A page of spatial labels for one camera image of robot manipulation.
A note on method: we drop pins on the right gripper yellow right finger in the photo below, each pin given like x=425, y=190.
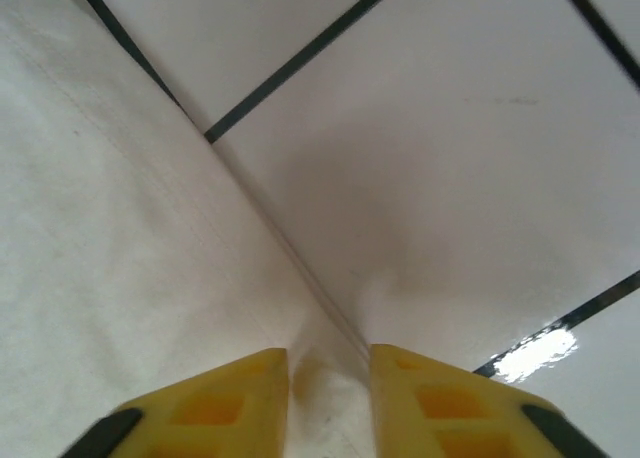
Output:
x=440, y=408

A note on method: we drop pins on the cream white t-shirt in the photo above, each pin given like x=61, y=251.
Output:
x=100, y=228

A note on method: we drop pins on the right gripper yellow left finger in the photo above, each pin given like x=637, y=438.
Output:
x=215, y=408

